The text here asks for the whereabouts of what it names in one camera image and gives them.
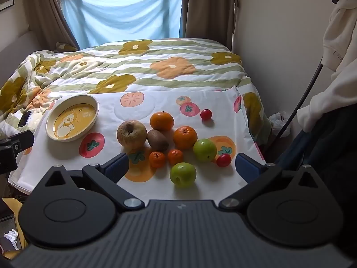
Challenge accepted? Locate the brownish wrinkled apple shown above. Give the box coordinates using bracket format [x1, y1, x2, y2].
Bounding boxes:
[116, 119, 147, 149]

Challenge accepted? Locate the yellow bowl with cartoon print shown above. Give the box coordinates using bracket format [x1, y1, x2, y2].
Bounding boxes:
[45, 94, 100, 143]

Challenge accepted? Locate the grey bed headboard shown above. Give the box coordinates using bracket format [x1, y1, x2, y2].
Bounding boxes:
[0, 29, 37, 87]

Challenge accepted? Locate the floral pillow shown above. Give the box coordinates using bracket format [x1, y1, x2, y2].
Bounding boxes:
[55, 42, 79, 52]

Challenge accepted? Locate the black smartphone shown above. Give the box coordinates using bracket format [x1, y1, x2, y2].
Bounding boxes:
[17, 111, 32, 128]

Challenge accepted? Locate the small orange tangerine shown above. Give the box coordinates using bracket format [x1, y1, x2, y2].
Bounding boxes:
[149, 151, 167, 169]
[167, 149, 185, 166]

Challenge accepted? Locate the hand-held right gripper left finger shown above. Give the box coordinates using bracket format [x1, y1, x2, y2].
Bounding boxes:
[33, 153, 145, 212]

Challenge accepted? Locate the green apple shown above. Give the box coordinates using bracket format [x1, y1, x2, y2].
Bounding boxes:
[193, 139, 217, 162]
[170, 162, 197, 188]

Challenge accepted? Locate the crumpled white plastic bag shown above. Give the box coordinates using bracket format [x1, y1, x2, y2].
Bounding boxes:
[268, 111, 291, 138]

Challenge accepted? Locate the black bent pole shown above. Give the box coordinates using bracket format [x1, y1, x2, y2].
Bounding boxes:
[265, 57, 324, 157]

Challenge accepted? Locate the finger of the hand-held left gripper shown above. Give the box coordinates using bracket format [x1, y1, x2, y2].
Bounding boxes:
[0, 130, 35, 174]

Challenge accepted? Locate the white hanging garment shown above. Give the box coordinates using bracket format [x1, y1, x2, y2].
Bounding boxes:
[296, 0, 357, 133]

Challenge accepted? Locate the yellow cardboard box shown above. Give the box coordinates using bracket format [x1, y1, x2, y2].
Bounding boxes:
[0, 198, 29, 260]

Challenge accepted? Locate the floral striped quilt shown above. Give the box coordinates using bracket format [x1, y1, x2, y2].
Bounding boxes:
[0, 38, 272, 151]

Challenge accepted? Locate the light blue window cloth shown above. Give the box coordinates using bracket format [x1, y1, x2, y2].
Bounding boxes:
[61, 0, 183, 49]

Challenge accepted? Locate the white fruit-print cloth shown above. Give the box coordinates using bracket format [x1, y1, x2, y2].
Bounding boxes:
[8, 85, 267, 201]

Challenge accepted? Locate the dark blue clothing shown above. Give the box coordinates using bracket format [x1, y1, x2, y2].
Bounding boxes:
[275, 103, 357, 257]

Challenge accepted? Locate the crumpled white tissue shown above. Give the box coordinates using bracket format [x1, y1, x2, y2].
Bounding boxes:
[4, 228, 19, 243]

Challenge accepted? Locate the brown kiwi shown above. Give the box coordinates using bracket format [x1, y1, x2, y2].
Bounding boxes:
[147, 129, 169, 152]

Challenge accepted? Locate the brown curtain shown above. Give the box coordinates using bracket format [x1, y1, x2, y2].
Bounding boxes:
[21, 0, 80, 51]
[181, 0, 237, 52]

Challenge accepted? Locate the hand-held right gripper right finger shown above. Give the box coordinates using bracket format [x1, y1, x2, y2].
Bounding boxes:
[218, 153, 328, 210]

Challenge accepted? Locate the large orange tangerine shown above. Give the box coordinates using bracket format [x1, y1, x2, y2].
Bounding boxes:
[150, 111, 174, 131]
[173, 126, 198, 150]

